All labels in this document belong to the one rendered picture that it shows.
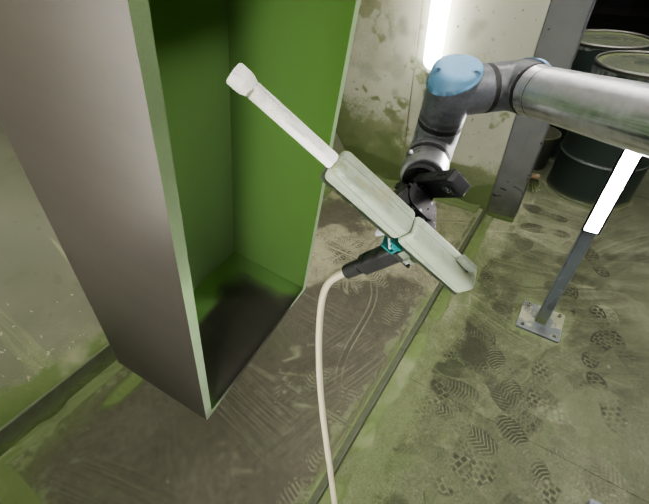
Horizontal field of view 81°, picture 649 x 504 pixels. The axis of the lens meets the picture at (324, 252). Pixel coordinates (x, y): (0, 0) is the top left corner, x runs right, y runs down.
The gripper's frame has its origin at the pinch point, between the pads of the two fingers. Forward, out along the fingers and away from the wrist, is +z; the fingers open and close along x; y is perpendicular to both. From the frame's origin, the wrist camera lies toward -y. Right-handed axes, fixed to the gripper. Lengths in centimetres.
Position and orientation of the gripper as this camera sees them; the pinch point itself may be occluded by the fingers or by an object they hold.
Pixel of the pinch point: (404, 248)
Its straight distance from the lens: 64.2
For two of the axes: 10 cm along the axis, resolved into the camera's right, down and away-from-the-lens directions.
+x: -7.1, -6.2, -3.3
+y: -5.9, 2.8, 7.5
